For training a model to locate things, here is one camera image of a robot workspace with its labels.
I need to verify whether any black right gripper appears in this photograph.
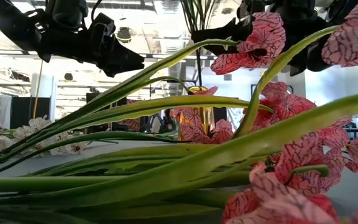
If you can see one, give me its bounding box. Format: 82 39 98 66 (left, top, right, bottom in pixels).
191 0 333 77

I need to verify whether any round ceiling lamp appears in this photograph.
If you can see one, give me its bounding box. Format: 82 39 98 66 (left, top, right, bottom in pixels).
116 26 132 44

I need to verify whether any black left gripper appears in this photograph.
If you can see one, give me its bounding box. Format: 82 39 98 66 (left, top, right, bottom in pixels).
37 12 145 78

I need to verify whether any red mandala tapestry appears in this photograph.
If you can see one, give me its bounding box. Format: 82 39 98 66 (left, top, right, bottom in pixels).
119 98 142 131

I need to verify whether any yellow glass vase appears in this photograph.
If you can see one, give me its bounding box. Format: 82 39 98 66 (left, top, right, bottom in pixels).
177 85 217 142

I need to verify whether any white artificial flower bunch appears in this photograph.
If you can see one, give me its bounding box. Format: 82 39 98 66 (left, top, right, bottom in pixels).
180 0 219 91
0 114 90 156

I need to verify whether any black partition panel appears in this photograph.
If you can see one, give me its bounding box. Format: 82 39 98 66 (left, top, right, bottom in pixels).
10 96 52 129

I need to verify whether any person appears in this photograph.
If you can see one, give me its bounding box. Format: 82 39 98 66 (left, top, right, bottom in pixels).
162 108 175 133

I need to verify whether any long yellow cable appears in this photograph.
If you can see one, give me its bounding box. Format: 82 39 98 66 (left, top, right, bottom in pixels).
31 60 45 121

